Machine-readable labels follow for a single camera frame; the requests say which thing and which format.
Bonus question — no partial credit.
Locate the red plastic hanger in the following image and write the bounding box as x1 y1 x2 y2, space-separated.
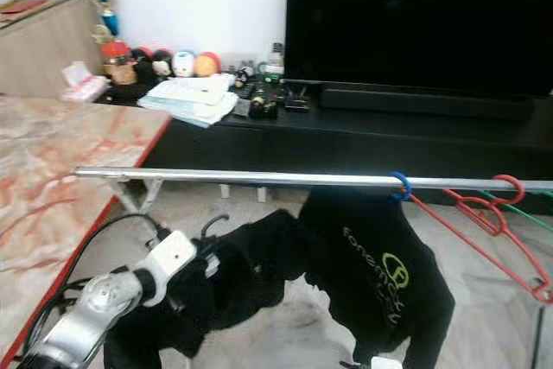
406 175 553 305

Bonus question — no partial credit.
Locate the blue plastic hanger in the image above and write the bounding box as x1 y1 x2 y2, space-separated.
389 170 415 204

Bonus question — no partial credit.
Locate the green plastic hanger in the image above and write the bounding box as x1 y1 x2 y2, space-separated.
480 188 553 236

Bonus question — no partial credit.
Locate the silver rack side brace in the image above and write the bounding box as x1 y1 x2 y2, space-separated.
112 177 167 214

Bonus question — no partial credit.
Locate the white paper booklet stack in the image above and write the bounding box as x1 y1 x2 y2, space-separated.
138 73 241 130

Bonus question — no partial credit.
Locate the black t-shirt green logo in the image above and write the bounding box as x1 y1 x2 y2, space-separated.
298 186 457 369

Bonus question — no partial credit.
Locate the marble top table red edge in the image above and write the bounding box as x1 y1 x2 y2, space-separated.
0 97 172 369

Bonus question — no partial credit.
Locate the black remote control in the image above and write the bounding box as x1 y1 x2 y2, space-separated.
250 80 279 119

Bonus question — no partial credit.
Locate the black television console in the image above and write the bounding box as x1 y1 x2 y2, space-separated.
104 80 553 206

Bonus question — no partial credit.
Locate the small black display device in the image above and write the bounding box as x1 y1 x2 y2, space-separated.
283 95 313 114

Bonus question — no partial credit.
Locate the small black figurine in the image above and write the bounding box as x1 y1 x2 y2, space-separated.
234 61 256 87

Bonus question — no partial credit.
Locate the orange round plush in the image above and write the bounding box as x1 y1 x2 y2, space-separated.
194 52 221 79

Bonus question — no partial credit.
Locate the white blue round plush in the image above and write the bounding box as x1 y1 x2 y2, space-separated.
171 49 196 79

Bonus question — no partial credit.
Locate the black white round plush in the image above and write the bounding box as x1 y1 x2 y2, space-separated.
149 49 174 80

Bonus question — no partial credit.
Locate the black red round plush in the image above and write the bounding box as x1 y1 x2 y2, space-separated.
130 47 153 83

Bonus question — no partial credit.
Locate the pink white tissue pack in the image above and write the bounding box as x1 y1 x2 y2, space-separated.
60 60 110 104

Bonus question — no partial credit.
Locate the brown jar red lid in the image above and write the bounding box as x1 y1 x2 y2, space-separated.
101 41 137 87

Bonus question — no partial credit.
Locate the beige wooden sideboard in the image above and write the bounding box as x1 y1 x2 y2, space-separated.
0 0 98 100

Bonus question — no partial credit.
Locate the black soundbar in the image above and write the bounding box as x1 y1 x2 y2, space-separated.
320 82 538 124

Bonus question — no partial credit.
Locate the red flat packet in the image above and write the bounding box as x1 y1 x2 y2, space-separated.
4 0 44 16

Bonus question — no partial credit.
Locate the black flat screen television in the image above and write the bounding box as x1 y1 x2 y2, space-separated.
283 0 553 100

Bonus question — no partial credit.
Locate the silver rack stand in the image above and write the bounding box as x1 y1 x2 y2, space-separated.
531 304 547 369

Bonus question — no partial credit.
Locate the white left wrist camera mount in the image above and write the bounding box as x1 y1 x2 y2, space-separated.
138 231 199 308

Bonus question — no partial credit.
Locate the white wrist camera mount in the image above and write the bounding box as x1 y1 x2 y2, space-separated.
138 231 199 308
368 356 404 369

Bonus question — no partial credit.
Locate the silver clothes rack rail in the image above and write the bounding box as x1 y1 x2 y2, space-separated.
73 166 553 194

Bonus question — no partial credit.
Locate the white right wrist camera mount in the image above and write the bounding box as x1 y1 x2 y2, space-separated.
368 356 404 369

